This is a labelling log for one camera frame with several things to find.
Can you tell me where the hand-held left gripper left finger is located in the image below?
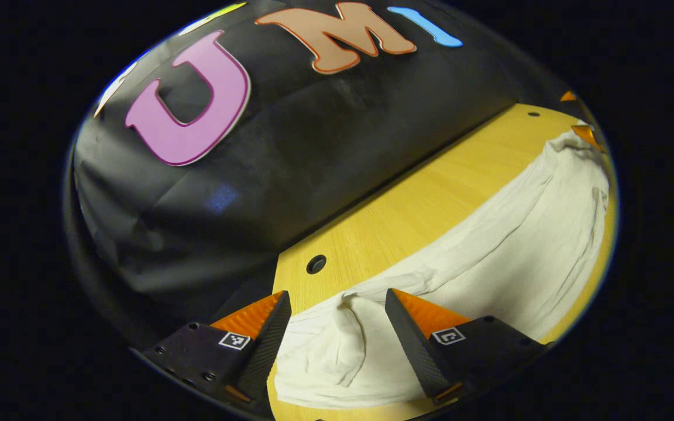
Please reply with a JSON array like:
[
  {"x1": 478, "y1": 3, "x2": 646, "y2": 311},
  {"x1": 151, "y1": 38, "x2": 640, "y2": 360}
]
[{"x1": 138, "y1": 289, "x2": 292, "y2": 404}]

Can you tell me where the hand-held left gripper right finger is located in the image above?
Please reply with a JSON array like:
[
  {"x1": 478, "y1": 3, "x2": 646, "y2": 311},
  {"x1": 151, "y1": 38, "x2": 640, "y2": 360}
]
[{"x1": 385, "y1": 288, "x2": 551, "y2": 405}]

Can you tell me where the black backdrop cloth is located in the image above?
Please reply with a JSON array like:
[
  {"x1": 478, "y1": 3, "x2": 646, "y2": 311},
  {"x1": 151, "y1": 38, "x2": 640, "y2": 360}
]
[{"x1": 65, "y1": 0, "x2": 577, "y2": 351}]

